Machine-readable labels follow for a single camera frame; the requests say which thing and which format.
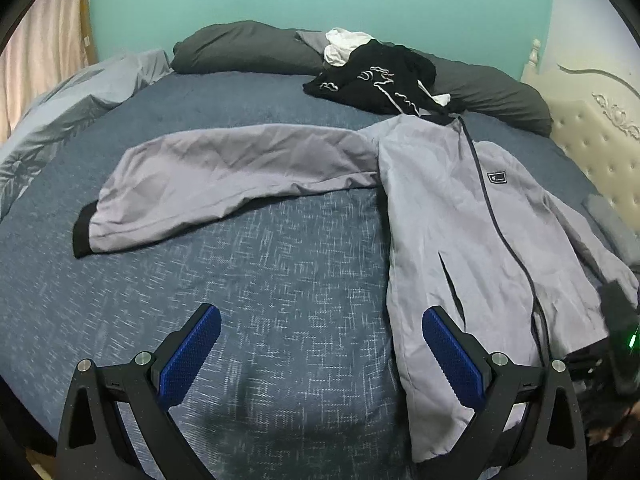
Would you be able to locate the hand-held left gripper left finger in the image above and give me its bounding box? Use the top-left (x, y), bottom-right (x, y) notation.
top-left (56, 303), bottom-right (222, 480)

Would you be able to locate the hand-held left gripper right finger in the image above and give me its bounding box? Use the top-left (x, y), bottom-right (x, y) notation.
top-left (421, 305), bottom-right (587, 480)

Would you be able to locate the grey jacket with black lining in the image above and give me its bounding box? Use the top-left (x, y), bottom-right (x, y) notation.
top-left (72, 112), bottom-right (640, 466)

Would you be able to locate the folded grey cloth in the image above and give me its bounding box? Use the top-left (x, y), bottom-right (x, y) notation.
top-left (582, 192), bottom-right (640, 256)

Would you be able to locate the cream tufted headboard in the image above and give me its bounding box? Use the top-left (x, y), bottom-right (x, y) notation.
top-left (520, 37), bottom-right (640, 226)

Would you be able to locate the light grey blanket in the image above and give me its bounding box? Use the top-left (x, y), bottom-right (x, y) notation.
top-left (0, 49), bottom-right (173, 221)

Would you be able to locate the black printed hoodie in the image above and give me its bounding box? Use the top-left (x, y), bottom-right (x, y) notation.
top-left (302, 42), bottom-right (466, 126)

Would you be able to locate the dark grey long pillow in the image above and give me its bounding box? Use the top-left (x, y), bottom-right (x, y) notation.
top-left (170, 20), bottom-right (553, 137)

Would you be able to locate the white garment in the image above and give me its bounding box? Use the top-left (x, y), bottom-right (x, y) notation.
top-left (322, 27), bottom-right (376, 68)

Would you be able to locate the pink curtain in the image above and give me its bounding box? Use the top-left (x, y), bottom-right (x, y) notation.
top-left (0, 0), bottom-right (96, 146)

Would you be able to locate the wooden board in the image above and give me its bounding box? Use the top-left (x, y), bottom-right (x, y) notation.
top-left (82, 0), bottom-right (98, 63)

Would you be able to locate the light grey garment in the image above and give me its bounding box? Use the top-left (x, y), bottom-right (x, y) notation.
top-left (295, 29), bottom-right (331, 53)

